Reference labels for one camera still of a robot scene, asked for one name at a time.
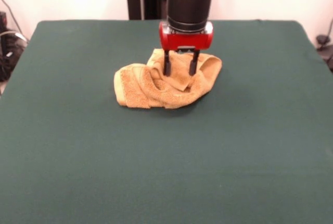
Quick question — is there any grey tripod base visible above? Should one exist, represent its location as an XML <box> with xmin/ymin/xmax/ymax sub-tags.
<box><xmin>315</xmin><ymin>18</ymin><xmax>333</xmax><ymax>73</ymax></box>

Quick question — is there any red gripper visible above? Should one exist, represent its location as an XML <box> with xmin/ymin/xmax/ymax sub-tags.
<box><xmin>159</xmin><ymin>21</ymin><xmax>214</xmax><ymax>77</ymax></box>

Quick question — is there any dark green table cloth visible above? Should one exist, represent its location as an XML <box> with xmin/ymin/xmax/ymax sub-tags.
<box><xmin>0</xmin><ymin>19</ymin><xmax>333</xmax><ymax>224</ymax></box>

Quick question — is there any tan terry towel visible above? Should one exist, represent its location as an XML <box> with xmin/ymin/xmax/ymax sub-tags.
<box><xmin>113</xmin><ymin>48</ymin><xmax>223</xmax><ymax>110</ymax></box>

